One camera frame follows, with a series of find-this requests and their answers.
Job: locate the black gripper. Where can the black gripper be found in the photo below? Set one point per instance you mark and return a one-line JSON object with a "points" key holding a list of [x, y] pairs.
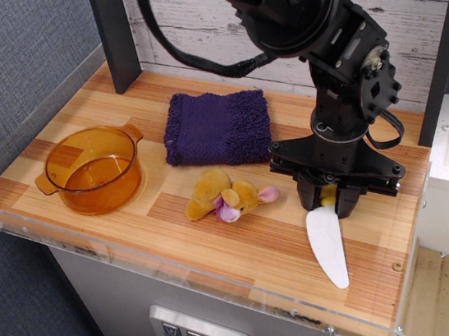
{"points": [[340, 152]]}

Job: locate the yellow handled toy knife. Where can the yellow handled toy knife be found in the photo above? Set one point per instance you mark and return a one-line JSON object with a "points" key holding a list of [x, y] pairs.
{"points": [[324, 236]]}

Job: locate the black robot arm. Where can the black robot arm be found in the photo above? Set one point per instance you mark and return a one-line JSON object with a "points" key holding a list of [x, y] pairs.
{"points": [[349, 63]]}

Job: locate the orange transparent plastic pot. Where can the orange transparent plastic pot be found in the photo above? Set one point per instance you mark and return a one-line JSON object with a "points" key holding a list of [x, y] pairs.
{"points": [[94, 171]]}

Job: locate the brown plush mouse toy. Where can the brown plush mouse toy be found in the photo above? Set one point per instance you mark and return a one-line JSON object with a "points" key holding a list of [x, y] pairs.
{"points": [[215, 193]]}

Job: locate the clear acrylic table guard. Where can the clear acrylic table guard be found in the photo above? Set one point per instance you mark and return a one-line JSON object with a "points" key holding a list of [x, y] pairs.
{"points": [[257, 275]]}

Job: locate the purple folded towel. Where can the purple folded towel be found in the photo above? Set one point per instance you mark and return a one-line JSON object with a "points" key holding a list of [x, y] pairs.
{"points": [[213, 129]]}

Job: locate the grey toy fridge cabinet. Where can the grey toy fridge cabinet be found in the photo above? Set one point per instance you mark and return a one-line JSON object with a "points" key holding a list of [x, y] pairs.
{"points": [[126, 302]]}

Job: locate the right dark metal post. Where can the right dark metal post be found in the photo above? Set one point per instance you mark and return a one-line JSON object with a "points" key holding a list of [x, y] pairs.
{"points": [[437, 88]]}

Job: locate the dark metal post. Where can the dark metal post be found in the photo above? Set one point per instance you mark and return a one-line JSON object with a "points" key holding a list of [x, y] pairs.
{"points": [[118, 44], [437, 88]]}

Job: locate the left dark metal post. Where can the left dark metal post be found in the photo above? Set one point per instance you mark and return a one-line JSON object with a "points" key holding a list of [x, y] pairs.
{"points": [[118, 44]]}

